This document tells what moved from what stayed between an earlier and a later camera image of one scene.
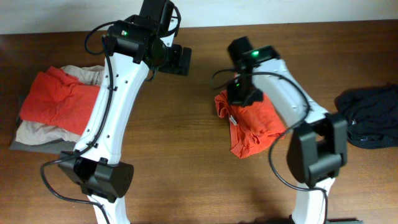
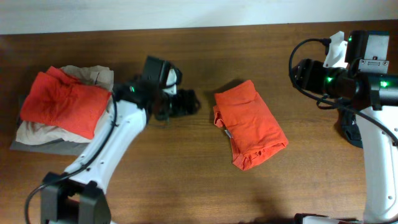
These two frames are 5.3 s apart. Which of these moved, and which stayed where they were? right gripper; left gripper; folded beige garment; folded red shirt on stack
Moved: left gripper; right gripper
Stayed: folded beige garment; folded red shirt on stack
